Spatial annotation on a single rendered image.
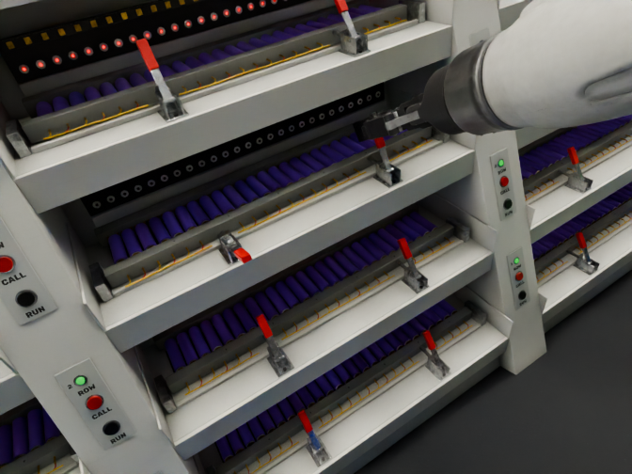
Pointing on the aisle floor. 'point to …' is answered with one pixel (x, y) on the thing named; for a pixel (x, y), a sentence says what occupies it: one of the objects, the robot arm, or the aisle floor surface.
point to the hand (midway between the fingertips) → (374, 126)
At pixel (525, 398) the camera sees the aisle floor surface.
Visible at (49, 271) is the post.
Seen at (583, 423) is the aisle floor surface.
